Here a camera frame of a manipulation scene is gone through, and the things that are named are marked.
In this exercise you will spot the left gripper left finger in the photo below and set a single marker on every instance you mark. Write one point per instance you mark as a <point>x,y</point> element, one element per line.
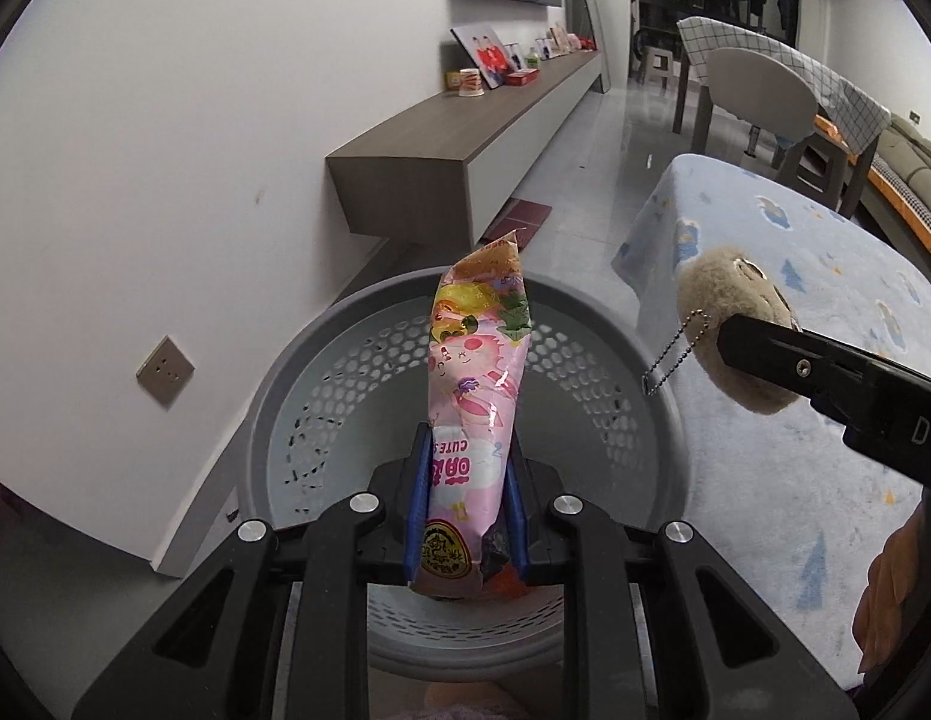
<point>274,622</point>

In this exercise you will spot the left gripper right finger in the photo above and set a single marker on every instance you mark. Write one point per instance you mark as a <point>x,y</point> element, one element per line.
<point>656,624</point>

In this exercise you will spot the beige plush sloth toy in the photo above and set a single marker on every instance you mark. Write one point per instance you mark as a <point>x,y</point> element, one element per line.
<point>713,287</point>

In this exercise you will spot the pink snack wrapper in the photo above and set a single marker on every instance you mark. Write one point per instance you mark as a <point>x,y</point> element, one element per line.
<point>478,339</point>

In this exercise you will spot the light blue patterned rug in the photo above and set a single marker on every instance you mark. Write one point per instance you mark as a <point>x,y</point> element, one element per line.
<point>837,544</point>

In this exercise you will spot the green sofa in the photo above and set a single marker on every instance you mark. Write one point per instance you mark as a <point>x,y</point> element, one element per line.
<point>901,174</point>

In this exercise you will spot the grey perforated waste basket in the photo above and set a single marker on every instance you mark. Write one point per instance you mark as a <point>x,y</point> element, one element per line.
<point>348,394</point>

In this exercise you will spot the checkered tablecloth dining table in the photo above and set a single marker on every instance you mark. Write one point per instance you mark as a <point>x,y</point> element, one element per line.
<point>828,129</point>

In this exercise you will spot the grey dining chair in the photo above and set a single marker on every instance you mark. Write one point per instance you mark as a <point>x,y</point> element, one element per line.
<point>757,89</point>

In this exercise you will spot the grey stool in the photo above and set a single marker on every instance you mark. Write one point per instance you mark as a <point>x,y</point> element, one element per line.
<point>656,66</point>

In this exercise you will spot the dark red floor scale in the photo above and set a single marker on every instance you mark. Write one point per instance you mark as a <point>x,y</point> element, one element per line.
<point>522,217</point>

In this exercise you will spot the red flat box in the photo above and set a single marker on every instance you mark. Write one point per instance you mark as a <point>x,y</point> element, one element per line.
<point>522,77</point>

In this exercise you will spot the floating wooden tv cabinet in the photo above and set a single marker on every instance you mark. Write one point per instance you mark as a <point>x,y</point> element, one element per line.
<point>440,172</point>

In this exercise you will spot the white paper cup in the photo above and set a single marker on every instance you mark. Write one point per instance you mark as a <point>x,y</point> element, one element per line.
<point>470,83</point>

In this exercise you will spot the framed family photo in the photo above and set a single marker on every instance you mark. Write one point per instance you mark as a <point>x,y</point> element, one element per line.
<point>484,48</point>

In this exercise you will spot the wall power socket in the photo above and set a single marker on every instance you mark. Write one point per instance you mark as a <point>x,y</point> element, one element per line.
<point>165,372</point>

